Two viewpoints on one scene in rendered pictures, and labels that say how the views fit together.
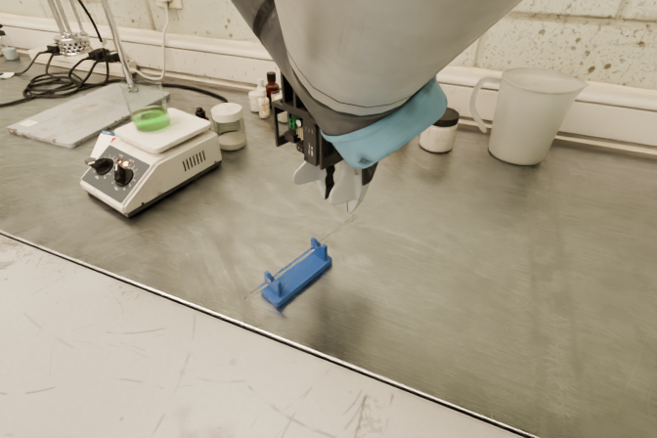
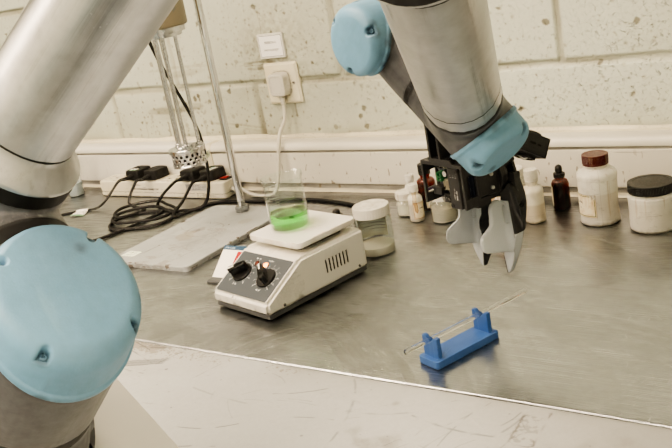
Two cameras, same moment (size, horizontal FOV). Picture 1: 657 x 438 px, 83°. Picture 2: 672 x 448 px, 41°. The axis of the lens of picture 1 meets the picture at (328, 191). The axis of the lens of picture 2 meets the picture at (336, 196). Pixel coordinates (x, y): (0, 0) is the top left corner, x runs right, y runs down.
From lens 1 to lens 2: 64 cm
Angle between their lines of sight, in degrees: 24
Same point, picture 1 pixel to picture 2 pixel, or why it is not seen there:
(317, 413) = (476, 425)
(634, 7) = not seen: outside the picture
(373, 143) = (477, 150)
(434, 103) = (511, 124)
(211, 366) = (375, 406)
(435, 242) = (625, 314)
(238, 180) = (388, 282)
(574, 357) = not seen: outside the picture
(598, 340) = not seen: outside the picture
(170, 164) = (313, 262)
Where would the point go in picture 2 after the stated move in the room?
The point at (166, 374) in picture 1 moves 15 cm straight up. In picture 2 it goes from (335, 413) to (309, 286)
